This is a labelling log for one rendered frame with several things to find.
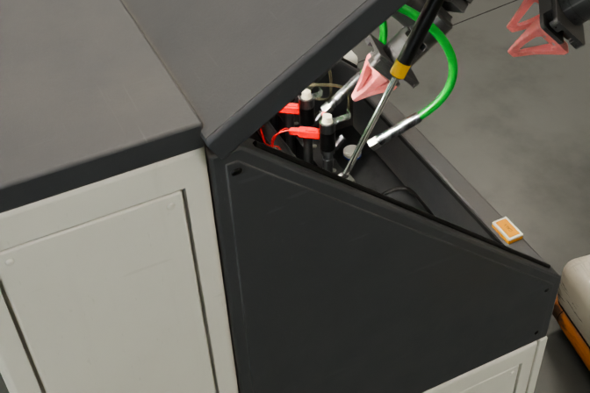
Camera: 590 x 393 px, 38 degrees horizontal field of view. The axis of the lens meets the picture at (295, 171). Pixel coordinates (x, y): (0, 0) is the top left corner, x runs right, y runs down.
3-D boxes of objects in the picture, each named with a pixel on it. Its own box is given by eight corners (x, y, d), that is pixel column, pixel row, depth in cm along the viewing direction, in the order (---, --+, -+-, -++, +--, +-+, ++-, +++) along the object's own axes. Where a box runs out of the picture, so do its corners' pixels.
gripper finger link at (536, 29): (495, 53, 120) (552, 19, 114) (494, 17, 124) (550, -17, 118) (525, 77, 124) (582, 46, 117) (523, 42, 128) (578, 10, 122)
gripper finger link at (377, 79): (339, 81, 148) (377, 43, 144) (366, 100, 152) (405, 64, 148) (348, 103, 143) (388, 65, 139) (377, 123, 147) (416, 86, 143)
